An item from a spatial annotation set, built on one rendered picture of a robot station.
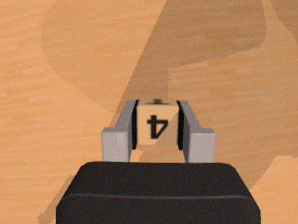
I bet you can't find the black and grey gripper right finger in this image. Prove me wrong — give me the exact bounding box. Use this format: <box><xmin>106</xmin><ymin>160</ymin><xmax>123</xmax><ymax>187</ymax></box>
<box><xmin>176</xmin><ymin>100</ymin><xmax>216</xmax><ymax>163</ymax></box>

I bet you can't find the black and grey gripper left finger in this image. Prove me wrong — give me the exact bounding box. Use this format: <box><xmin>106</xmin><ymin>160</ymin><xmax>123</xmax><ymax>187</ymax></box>
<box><xmin>101</xmin><ymin>100</ymin><xmax>139</xmax><ymax>162</ymax></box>

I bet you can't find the tan letter block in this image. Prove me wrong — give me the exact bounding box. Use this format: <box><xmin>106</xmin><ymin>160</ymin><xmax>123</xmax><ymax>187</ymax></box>
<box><xmin>136</xmin><ymin>98</ymin><xmax>179</xmax><ymax>146</ymax></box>

